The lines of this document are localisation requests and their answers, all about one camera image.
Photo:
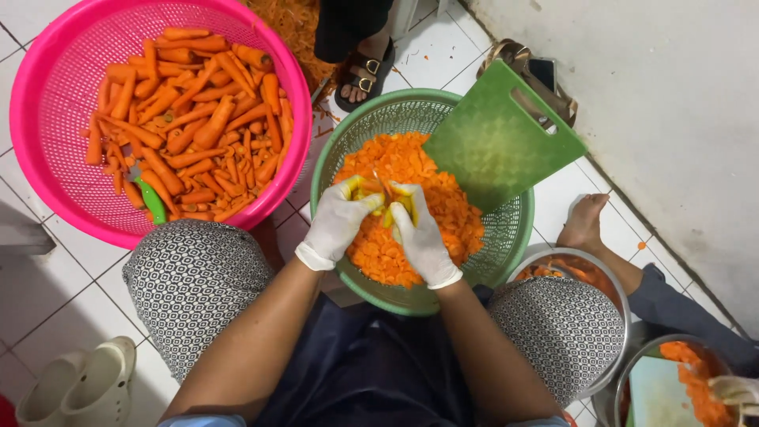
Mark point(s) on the person's left hand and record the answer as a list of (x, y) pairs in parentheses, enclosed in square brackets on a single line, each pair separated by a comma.
[(332, 228)]

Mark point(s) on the person's right hand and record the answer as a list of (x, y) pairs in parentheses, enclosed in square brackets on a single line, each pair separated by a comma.
[(424, 243)]

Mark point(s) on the peeled carrot piece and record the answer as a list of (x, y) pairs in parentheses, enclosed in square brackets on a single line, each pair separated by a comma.
[(373, 187)]

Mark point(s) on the green plastic basket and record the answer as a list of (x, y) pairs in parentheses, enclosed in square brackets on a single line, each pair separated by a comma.
[(510, 237)]

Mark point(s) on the heap of carrot slices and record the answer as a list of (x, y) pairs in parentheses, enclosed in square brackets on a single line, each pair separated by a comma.
[(397, 157)]

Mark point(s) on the green plastic cutting board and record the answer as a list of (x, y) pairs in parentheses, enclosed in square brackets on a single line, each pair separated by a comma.
[(498, 139)]

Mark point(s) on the dark blue apron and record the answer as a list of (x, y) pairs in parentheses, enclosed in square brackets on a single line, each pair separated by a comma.
[(367, 367)]

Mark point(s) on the carrot pieces in bowl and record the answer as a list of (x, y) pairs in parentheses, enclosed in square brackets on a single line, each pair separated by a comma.
[(569, 270)]

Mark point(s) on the person's left leg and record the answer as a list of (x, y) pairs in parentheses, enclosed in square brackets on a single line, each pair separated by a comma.
[(190, 284)]

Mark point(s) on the person's right leg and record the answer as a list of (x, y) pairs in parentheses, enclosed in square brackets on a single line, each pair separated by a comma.
[(557, 332)]

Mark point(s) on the black buckled sandal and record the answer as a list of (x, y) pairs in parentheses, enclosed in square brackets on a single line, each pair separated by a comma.
[(379, 74)]

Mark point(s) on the pile of peeled carrots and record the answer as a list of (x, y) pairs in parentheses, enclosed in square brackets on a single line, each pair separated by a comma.
[(190, 124)]

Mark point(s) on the steel bowl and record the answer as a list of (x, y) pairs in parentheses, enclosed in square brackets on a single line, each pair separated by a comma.
[(616, 284), (616, 385)]

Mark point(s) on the heap of carrot peels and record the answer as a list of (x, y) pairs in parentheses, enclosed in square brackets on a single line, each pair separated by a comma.
[(293, 27)]

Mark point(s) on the black phone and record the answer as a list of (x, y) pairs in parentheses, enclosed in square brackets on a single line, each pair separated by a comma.
[(542, 72)]

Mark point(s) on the brown leather sandals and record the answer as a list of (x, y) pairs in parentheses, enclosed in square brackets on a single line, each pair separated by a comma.
[(516, 56)]

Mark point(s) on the light blue right sleeve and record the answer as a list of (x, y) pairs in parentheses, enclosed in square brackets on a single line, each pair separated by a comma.
[(536, 421)]

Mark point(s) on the light blue sleeve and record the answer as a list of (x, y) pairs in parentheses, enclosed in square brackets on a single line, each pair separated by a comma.
[(536, 421), (201, 421)]

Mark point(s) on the light blue left sleeve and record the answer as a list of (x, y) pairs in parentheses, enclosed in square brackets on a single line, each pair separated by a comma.
[(201, 421)]

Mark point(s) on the white rubber clog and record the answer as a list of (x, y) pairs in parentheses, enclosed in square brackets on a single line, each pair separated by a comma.
[(47, 388), (104, 379)]

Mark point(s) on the pale green cutting board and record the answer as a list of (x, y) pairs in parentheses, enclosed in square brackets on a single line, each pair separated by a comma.
[(655, 394)]

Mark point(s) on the pink plastic basket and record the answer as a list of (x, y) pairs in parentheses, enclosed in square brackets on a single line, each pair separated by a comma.
[(53, 101)]

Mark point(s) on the pile of chopped carrot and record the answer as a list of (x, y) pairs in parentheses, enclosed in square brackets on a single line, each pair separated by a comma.
[(699, 385)]

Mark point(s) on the red object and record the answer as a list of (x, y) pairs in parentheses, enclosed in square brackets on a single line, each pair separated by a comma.
[(6, 412)]

